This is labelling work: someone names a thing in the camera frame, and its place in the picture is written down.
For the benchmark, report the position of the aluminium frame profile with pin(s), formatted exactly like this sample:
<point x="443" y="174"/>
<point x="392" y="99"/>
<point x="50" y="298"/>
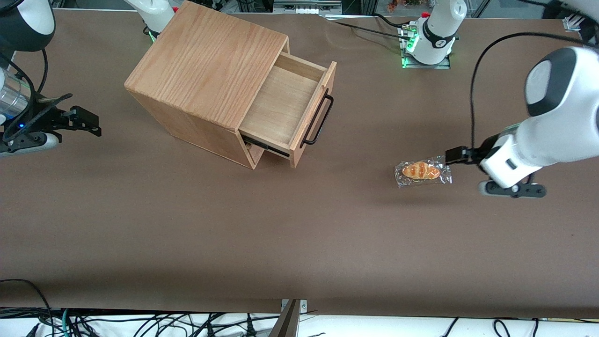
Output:
<point x="573" y="22"/>

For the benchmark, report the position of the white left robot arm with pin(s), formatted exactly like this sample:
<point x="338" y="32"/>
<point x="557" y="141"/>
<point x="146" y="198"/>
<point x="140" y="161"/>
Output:
<point x="561" y="117"/>

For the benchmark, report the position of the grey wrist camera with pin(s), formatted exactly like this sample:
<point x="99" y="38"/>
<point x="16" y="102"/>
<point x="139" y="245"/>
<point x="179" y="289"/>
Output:
<point x="510" y="190"/>
<point x="32" y="142"/>

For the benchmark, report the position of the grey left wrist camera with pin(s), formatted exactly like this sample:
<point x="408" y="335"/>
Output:
<point x="510" y="190"/>

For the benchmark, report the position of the silver metal clamp bracket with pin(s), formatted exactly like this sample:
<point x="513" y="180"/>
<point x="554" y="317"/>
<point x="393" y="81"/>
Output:
<point x="303" y="305"/>

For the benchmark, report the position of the wooden drawer cabinet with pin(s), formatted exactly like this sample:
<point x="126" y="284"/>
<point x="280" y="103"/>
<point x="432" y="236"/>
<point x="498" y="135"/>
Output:
<point x="206" y="61"/>

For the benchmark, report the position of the dark angled bar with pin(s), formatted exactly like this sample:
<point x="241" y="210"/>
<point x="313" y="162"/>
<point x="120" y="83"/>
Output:
<point x="285" y="325"/>

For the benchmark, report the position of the wooden drawer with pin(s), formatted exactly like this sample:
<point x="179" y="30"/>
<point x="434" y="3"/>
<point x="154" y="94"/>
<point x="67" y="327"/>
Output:
<point x="281" y="103"/>

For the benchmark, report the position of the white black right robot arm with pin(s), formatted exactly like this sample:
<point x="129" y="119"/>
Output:
<point x="28" y="23"/>

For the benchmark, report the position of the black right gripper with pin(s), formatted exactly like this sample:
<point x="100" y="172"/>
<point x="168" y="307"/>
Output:
<point x="41" y="119"/>

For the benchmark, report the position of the grey equipment box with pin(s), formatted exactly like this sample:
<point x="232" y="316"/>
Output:
<point x="304" y="5"/>

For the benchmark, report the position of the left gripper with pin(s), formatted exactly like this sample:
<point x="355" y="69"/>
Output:
<point x="479" y="151"/>

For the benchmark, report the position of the colourful background items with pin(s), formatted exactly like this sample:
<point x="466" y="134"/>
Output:
<point x="402" y="4"/>

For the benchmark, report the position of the croissant in clear plastic wrapper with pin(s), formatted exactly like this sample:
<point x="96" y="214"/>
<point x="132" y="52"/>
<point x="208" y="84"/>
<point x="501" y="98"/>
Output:
<point x="421" y="170"/>

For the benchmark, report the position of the brown table cover mat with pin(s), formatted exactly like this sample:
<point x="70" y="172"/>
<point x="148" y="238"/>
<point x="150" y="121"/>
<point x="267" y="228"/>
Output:
<point x="299" y="234"/>

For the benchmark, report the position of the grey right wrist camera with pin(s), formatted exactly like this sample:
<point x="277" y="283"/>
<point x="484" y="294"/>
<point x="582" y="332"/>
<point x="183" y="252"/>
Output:
<point x="32" y="142"/>

